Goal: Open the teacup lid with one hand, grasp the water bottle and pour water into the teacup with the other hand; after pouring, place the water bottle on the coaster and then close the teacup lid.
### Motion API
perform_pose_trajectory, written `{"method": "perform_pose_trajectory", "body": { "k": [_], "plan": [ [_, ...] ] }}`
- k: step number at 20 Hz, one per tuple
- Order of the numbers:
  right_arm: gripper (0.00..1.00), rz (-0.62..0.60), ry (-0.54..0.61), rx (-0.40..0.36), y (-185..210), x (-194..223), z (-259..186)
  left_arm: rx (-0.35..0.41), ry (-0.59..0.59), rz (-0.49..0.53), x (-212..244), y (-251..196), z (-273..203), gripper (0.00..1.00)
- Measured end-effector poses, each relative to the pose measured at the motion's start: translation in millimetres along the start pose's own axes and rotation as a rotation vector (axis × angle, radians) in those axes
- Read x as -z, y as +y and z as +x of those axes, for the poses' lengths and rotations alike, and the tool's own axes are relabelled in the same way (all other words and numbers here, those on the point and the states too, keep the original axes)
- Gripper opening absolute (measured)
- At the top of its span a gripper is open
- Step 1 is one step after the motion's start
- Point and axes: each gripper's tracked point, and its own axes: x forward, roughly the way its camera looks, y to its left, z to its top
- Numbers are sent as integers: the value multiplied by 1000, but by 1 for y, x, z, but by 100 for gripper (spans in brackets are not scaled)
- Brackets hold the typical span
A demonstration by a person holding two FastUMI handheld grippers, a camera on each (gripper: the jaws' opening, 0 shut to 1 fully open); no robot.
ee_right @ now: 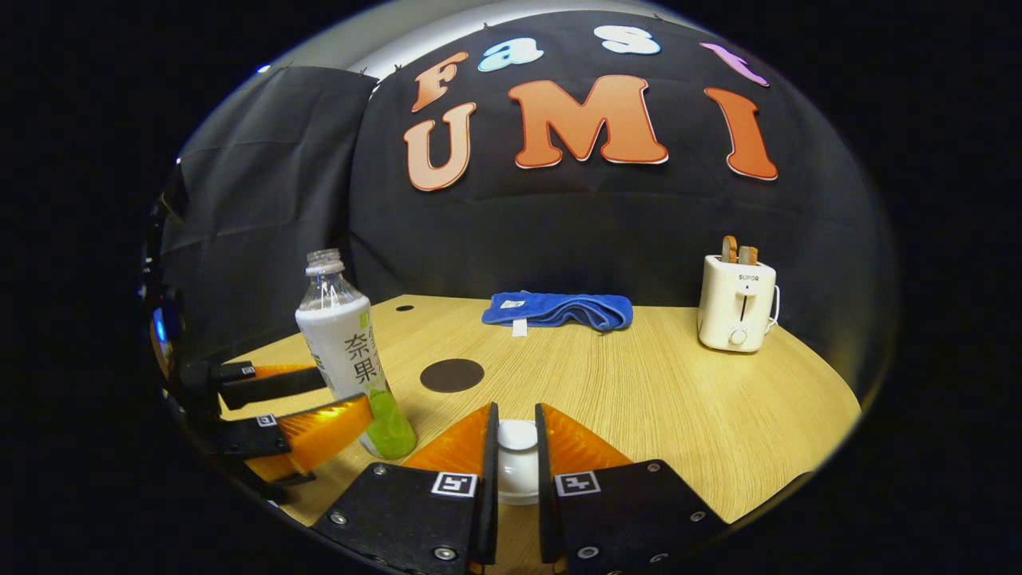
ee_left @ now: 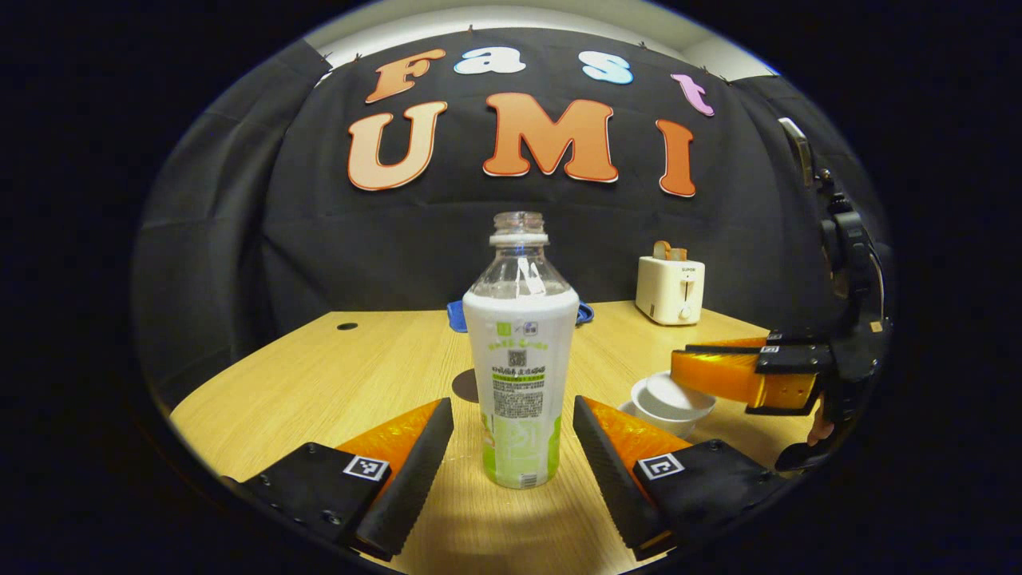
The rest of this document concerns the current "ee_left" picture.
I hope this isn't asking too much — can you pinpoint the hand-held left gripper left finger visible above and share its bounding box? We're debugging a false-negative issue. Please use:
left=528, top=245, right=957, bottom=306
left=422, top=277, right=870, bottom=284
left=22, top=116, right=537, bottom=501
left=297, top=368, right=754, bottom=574
left=232, top=398, right=454, bottom=562

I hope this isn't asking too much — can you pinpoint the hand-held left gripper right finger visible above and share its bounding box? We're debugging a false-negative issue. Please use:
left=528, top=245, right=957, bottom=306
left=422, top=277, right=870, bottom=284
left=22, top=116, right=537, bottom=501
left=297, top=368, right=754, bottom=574
left=573, top=395, right=799, bottom=562

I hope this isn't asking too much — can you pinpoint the white teacup lid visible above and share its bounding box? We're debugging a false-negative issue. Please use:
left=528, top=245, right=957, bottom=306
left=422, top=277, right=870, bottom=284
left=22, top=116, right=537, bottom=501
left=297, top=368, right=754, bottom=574
left=645, top=371, right=713, bottom=410

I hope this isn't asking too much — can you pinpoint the white teacup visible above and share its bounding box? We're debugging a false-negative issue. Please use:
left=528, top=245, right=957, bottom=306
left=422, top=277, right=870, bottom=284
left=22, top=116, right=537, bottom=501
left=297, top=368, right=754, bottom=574
left=630, top=377, right=718, bottom=438

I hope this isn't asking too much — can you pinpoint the white green water bottle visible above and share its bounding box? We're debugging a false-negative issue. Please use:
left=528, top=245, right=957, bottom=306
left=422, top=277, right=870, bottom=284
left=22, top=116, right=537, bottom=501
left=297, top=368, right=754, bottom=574
left=462, top=211, right=580, bottom=490

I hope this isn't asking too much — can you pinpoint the cream toaster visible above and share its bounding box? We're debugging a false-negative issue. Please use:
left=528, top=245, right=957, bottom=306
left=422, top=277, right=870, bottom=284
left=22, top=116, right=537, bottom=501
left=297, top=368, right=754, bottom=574
left=635, top=256, right=707, bottom=326

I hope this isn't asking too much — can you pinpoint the blue cloth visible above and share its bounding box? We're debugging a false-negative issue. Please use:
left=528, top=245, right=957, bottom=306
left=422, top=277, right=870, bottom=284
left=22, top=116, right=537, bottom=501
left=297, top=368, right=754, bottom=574
left=446, top=299, right=596, bottom=333

